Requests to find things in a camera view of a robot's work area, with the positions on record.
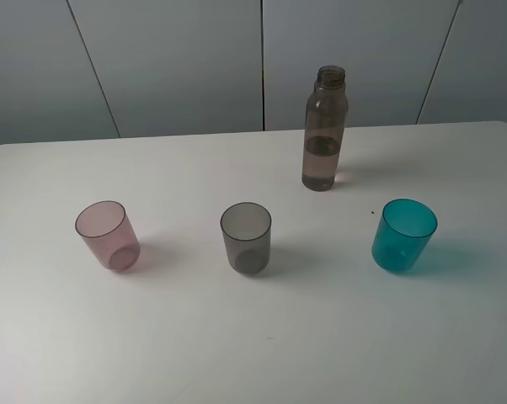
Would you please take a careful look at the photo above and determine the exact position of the brown translucent plastic bottle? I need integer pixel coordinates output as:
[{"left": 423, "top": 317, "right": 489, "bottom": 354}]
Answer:
[{"left": 302, "top": 66, "right": 349, "bottom": 192}]

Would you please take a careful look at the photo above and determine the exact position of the grey translucent plastic cup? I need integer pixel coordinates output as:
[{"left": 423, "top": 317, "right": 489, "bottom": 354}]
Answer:
[{"left": 220, "top": 202, "right": 272, "bottom": 276}]

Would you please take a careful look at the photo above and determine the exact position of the pink translucent plastic cup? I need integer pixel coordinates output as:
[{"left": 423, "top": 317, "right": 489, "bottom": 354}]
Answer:
[{"left": 75, "top": 200, "right": 141, "bottom": 273}]

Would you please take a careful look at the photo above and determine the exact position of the teal translucent plastic cup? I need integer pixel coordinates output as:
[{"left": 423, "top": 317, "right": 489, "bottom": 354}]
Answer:
[{"left": 371, "top": 199, "right": 438, "bottom": 274}]

